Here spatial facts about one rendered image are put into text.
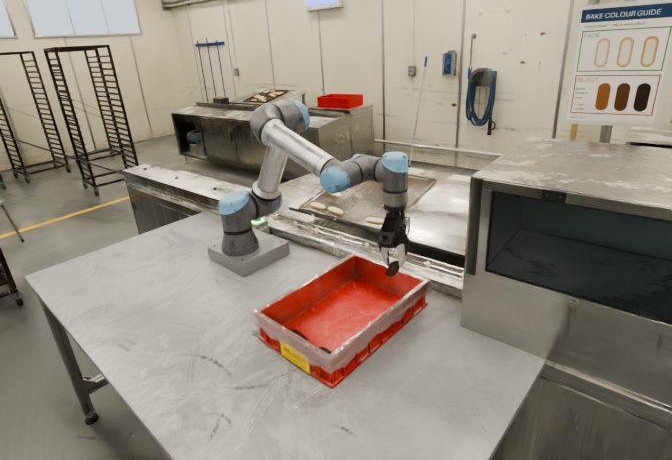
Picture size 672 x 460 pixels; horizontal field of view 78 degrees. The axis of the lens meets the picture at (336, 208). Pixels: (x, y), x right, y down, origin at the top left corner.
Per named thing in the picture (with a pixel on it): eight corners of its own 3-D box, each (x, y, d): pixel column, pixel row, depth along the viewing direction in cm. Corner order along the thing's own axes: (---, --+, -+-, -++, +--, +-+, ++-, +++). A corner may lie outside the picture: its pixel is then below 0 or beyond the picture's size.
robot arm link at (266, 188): (236, 208, 176) (264, 96, 142) (264, 198, 186) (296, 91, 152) (253, 226, 171) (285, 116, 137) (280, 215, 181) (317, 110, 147)
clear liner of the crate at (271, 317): (252, 338, 126) (248, 311, 122) (355, 272, 158) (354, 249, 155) (332, 394, 104) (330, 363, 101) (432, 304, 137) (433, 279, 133)
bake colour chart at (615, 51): (561, 123, 176) (578, 5, 159) (561, 122, 176) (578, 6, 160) (657, 127, 158) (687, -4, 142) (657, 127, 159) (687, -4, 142)
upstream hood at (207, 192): (124, 180, 286) (121, 168, 283) (149, 173, 299) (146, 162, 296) (237, 218, 211) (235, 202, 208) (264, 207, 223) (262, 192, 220)
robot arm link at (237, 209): (216, 227, 168) (211, 196, 163) (243, 217, 177) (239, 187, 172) (233, 235, 160) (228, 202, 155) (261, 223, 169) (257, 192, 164)
